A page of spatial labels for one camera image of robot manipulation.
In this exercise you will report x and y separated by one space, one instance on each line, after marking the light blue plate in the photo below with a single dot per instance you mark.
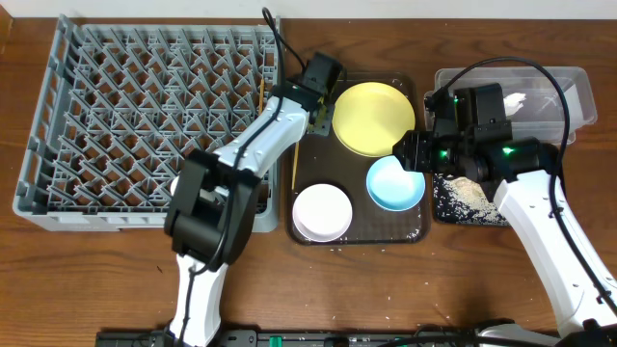
391 187

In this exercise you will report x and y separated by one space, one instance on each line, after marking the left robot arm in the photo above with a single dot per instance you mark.
212 213

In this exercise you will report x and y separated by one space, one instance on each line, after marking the pile of rice grains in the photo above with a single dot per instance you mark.
465 197

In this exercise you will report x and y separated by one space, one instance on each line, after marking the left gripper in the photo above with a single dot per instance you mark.
325 123

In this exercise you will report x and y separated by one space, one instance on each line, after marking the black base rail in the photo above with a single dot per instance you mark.
249 338

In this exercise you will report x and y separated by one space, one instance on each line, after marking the yellow plate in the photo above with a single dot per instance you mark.
371 117

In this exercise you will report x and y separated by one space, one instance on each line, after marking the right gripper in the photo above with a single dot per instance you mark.
417 144

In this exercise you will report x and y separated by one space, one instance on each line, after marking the wooden chopstick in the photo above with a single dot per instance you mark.
261 95
295 165

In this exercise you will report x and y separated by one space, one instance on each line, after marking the white napkin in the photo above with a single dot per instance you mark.
513 103

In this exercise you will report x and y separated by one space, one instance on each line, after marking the pink bowl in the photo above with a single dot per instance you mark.
322 213

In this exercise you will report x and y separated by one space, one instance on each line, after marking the black waste tray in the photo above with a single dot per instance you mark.
458 207

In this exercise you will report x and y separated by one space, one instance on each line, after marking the clear plastic bin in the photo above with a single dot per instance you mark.
542 113

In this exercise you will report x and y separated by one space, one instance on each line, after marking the grey dishwasher rack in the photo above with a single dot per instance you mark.
121 106

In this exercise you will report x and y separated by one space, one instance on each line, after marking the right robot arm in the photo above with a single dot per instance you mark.
523 182

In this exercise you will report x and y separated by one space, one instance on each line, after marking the dark brown serving tray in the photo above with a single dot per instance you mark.
324 159

